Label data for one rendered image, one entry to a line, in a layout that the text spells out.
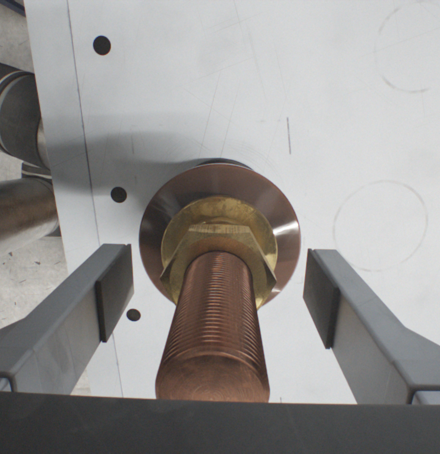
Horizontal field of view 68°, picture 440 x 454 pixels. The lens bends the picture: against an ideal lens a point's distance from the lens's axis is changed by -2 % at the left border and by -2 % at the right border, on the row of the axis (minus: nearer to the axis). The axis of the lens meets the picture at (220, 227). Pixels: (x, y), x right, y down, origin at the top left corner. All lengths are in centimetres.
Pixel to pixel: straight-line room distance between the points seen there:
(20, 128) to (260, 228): 33
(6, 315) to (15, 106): 194
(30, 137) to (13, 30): 154
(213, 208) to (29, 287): 200
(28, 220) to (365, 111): 44
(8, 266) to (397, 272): 201
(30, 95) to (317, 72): 31
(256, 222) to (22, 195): 41
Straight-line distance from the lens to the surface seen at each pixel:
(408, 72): 31
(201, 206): 17
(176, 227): 18
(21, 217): 51
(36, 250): 202
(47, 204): 57
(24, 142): 44
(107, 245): 16
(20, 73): 48
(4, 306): 229
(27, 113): 43
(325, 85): 28
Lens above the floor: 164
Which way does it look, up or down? 73 degrees down
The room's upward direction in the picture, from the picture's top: 176 degrees counter-clockwise
